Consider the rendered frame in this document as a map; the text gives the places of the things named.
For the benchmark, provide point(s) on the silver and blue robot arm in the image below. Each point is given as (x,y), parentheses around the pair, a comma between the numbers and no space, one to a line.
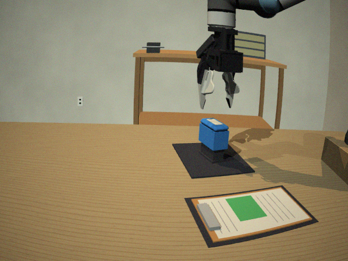
(220,18)

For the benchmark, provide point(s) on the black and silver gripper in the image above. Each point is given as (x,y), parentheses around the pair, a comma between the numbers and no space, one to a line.
(231,61)

